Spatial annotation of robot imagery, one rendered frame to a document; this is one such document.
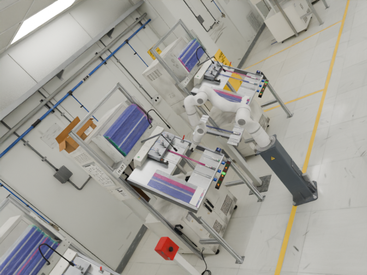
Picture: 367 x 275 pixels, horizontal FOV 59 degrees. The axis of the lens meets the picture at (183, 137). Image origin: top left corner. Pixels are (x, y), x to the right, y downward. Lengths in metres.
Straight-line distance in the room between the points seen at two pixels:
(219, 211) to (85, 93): 2.56
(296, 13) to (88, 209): 5.20
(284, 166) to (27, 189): 2.91
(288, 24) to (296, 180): 4.50
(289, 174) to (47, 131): 2.96
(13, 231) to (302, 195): 2.49
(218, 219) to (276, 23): 4.72
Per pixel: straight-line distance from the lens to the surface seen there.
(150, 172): 3.09
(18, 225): 2.83
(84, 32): 5.31
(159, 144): 3.21
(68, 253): 2.73
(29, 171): 4.28
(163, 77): 4.00
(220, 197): 3.59
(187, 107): 2.85
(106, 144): 2.99
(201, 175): 3.08
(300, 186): 3.22
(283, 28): 7.19
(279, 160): 3.00
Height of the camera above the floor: 2.18
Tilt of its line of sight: 19 degrees down
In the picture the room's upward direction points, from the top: 42 degrees counter-clockwise
